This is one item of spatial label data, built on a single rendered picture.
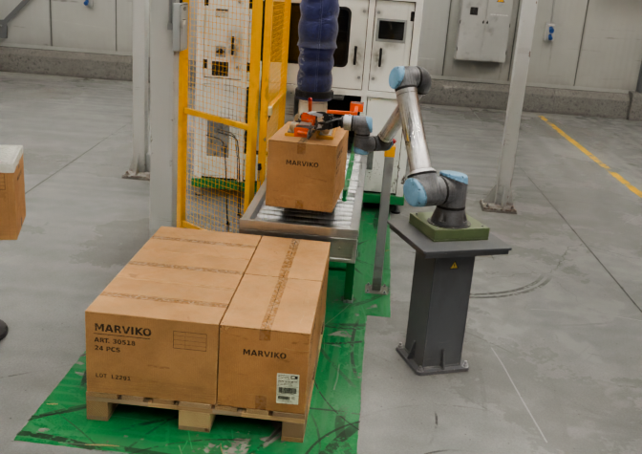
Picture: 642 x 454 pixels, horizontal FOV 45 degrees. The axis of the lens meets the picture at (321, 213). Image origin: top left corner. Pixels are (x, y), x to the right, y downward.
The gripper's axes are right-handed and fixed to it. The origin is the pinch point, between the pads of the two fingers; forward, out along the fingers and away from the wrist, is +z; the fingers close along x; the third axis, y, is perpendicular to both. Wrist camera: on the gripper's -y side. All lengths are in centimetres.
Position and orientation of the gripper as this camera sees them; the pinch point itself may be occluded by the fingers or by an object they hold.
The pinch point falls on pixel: (308, 119)
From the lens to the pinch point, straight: 446.9
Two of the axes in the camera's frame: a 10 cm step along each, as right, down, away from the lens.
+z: -9.9, -0.9, 0.6
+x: 0.7, -9.5, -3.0
